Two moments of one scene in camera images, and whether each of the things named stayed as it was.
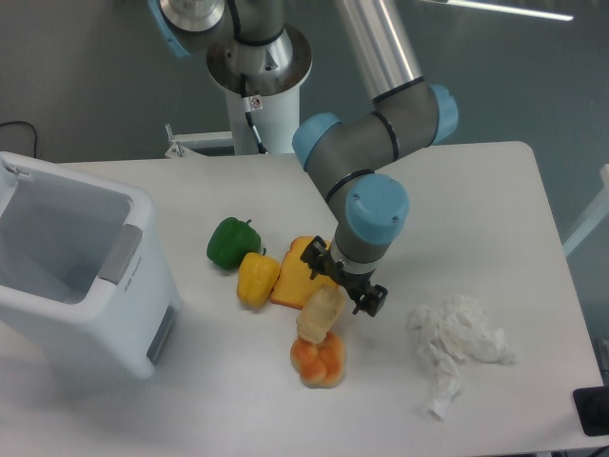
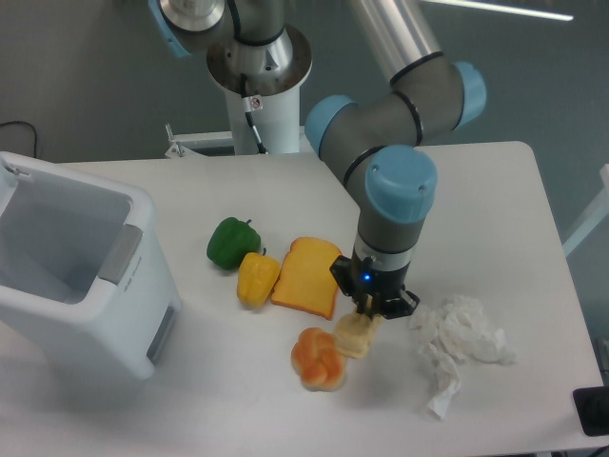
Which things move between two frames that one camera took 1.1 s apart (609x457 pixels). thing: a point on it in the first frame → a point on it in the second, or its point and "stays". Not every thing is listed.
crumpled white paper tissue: [454, 330] stays
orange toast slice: [294, 284] stays
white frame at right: [596, 214] stays
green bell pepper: [229, 240] stays
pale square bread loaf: [321, 312] → [353, 331]
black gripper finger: [316, 256] → [361, 300]
